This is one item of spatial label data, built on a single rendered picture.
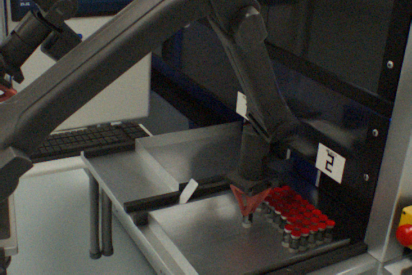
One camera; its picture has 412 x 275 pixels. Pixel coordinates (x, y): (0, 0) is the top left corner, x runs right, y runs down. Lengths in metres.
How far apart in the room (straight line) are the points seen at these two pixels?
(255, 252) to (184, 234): 0.16
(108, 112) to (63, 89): 1.19
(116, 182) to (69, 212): 1.52
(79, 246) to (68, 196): 0.44
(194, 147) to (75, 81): 0.92
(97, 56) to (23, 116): 0.11
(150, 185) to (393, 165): 0.58
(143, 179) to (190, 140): 0.26
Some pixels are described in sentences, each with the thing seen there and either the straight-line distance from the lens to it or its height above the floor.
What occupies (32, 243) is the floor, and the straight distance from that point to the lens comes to 2.70.
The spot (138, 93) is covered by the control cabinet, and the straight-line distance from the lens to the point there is 1.88.
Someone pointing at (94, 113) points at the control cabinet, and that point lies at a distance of 1.85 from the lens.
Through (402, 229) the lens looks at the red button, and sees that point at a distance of 1.10.
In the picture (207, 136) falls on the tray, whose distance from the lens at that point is 1.62.
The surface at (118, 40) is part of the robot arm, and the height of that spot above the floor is 1.39.
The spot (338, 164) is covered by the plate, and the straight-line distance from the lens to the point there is 1.23.
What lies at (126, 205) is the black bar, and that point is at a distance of 1.26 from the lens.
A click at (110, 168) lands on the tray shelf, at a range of 1.45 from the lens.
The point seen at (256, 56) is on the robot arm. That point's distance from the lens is 0.86.
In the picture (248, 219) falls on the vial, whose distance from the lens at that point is 1.22.
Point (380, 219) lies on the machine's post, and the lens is 1.18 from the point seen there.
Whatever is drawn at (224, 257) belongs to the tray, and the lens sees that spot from 1.14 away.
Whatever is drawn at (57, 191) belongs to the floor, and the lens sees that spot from 3.07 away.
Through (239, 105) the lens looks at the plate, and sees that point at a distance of 1.51.
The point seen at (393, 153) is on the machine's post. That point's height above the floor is 1.12.
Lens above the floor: 1.58
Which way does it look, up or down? 24 degrees down
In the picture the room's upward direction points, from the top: 4 degrees clockwise
